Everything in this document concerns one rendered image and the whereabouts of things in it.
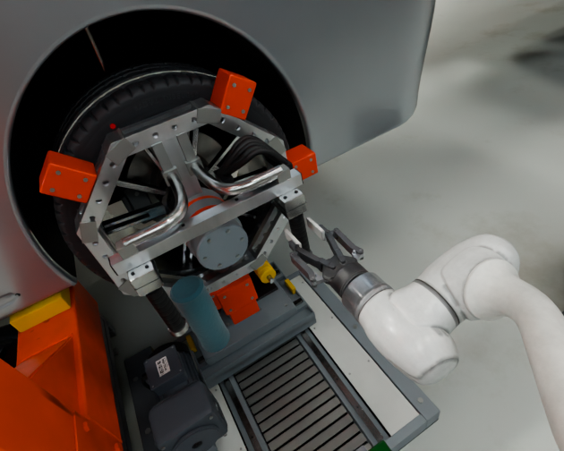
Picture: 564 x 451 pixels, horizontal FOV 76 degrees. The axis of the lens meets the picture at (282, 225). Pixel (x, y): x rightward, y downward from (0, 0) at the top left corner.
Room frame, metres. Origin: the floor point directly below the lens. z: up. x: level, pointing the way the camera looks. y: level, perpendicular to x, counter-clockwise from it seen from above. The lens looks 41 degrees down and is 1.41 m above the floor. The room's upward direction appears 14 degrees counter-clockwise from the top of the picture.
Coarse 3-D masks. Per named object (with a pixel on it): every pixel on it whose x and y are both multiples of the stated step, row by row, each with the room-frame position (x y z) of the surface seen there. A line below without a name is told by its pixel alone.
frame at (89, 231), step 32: (128, 128) 0.78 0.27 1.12; (160, 128) 0.76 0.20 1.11; (192, 128) 0.78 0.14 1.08; (224, 128) 0.80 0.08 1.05; (256, 128) 0.83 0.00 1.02; (96, 192) 0.69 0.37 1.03; (96, 224) 0.68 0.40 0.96; (96, 256) 0.67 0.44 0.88; (256, 256) 0.80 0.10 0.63; (128, 288) 0.67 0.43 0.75
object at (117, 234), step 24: (192, 144) 0.88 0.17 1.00; (216, 168) 0.89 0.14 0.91; (240, 168) 1.11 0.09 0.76; (264, 168) 0.94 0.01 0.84; (168, 192) 0.84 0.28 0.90; (120, 216) 0.81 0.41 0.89; (144, 216) 0.82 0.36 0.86; (240, 216) 0.98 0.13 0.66; (264, 216) 0.90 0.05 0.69; (168, 264) 0.82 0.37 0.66; (192, 264) 0.83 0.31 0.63
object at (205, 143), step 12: (204, 132) 1.03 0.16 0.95; (204, 144) 1.01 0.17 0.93; (216, 144) 1.02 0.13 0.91; (132, 156) 0.95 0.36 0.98; (144, 156) 0.95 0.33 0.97; (204, 156) 1.01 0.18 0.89; (132, 168) 0.94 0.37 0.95; (144, 168) 0.95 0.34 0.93; (156, 168) 0.95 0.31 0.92; (132, 180) 0.93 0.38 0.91; (144, 180) 0.94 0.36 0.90; (156, 180) 0.95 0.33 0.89
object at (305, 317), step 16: (288, 288) 1.03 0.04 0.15; (304, 304) 0.92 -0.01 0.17; (288, 320) 0.87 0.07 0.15; (304, 320) 0.85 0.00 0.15; (192, 336) 0.91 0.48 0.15; (272, 336) 0.80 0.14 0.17; (288, 336) 0.82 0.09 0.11; (192, 352) 0.82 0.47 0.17; (240, 352) 0.79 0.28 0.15; (256, 352) 0.77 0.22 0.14; (208, 368) 0.75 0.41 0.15; (224, 368) 0.73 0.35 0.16; (240, 368) 0.74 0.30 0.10; (208, 384) 0.70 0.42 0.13
